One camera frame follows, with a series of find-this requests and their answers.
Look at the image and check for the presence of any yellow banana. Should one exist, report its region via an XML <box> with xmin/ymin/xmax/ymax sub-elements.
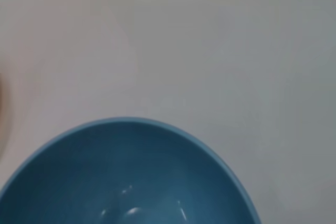
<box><xmin>0</xmin><ymin>73</ymin><xmax>4</xmax><ymax>120</ymax></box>

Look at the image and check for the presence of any blue bowl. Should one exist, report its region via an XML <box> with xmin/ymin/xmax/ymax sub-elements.
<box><xmin>0</xmin><ymin>116</ymin><xmax>262</xmax><ymax>224</ymax></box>

